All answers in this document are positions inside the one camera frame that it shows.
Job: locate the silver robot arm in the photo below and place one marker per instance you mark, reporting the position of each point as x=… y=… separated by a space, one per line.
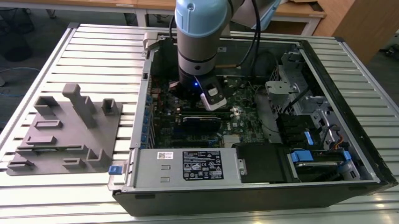
x=196 y=46

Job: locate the black graphics card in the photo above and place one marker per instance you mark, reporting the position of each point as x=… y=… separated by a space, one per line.
x=200 y=127

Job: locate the green motherboard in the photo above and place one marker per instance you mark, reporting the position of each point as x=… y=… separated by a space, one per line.
x=246 y=121

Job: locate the silver chipset heatsink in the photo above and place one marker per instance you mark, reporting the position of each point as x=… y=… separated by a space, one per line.
x=232 y=138

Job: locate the silver metal drive cage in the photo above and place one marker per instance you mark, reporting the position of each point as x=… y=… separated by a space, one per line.
x=280 y=87

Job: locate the silver power supply unit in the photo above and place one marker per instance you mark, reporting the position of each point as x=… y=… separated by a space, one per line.
x=150 y=170

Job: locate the black plastic disk bay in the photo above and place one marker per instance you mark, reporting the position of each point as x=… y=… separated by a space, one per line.
x=292 y=128

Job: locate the blue case latch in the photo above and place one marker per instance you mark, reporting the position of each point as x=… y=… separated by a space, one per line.
x=115 y=170

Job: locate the blue drive bay tab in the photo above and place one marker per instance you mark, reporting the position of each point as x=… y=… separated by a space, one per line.
x=308 y=138

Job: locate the grey parts rack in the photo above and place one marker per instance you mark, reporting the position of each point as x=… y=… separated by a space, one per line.
x=75 y=144

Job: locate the blue disk carrier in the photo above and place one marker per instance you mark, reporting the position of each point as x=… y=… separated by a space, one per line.
x=300 y=156

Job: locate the wooden desk with white legs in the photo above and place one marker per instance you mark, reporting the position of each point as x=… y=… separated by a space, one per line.
x=299 y=11
x=62 y=2

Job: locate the black PC case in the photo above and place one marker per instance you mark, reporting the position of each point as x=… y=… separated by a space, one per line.
x=218 y=203

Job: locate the hard disk drive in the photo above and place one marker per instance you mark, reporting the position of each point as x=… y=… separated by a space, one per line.
x=315 y=171

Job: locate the wooden cabinet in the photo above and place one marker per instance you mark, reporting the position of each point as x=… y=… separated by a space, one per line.
x=358 y=23

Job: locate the black chair caster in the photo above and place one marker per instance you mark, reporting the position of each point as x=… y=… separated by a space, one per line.
x=392 y=50

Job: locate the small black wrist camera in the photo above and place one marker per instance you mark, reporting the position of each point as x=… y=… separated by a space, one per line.
x=174 y=89

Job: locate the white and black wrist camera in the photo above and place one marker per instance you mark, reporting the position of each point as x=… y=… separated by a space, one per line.
x=214 y=98

